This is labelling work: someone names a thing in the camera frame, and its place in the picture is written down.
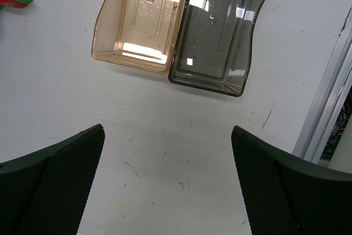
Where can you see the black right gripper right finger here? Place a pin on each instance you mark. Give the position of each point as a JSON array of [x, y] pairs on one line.
[[284, 194]]

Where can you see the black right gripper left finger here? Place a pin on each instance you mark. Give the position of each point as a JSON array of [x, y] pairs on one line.
[[46, 191]]

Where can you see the smoky grey transparent container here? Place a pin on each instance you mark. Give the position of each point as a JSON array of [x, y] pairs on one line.
[[213, 50]]

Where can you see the amber transparent container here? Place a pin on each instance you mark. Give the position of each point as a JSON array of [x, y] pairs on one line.
[[138, 33]]

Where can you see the aluminium table frame rail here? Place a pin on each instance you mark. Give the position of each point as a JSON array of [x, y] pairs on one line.
[[328, 101]]

